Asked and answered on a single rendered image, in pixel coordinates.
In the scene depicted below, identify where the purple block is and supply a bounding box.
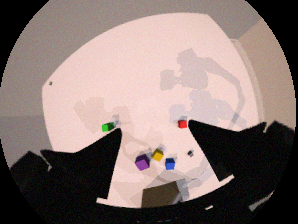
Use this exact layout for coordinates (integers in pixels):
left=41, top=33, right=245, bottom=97
left=134, top=153, right=149, bottom=171

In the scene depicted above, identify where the blue block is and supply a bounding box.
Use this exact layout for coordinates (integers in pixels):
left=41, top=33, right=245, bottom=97
left=165, top=159, right=176, bottom=171

